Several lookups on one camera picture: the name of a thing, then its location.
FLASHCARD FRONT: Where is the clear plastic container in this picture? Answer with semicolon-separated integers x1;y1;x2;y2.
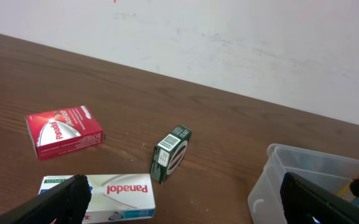
248;144;359;224

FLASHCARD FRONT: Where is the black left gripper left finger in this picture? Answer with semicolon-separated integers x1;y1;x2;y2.
0;175;91;224

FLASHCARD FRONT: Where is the white Panadol box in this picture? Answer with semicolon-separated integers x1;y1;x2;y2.
38;173;156;224

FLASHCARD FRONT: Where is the red Panadol box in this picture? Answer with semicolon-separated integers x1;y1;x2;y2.
26;105;104;161

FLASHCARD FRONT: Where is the small dark green box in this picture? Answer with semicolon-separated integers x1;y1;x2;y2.
150;125;192;184

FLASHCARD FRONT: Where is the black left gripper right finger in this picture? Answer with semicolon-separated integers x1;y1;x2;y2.
280;172;359;224

